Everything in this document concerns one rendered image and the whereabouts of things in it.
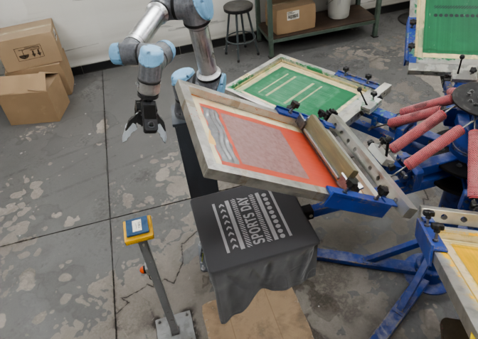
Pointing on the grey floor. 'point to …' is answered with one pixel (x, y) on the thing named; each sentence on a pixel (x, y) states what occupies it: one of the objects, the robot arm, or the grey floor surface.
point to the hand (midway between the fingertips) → (144, 143)
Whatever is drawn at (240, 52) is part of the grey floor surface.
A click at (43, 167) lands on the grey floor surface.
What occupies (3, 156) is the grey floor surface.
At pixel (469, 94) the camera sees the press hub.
